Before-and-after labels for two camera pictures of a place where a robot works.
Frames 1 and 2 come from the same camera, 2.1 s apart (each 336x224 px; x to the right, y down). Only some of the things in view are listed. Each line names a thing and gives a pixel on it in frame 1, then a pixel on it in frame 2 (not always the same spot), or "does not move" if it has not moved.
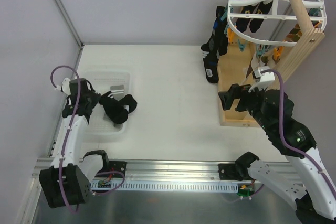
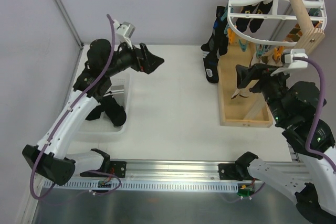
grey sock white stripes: [117, 92] does not move
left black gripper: [92, 99] to [142, 57]
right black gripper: [237, 98] to [256, 77]
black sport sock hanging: [216, 45] does not move
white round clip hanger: [259, 9] does not move
